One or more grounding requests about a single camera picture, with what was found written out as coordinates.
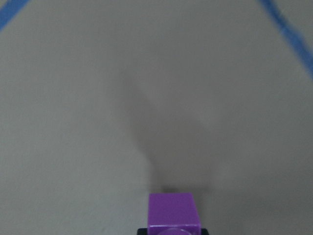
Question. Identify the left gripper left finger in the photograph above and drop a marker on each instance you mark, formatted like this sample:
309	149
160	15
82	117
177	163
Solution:
142	231

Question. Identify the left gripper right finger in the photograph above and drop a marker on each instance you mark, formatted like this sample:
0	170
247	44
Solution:
204	231

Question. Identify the purple toy block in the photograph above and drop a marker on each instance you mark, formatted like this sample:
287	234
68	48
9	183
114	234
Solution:
172	213

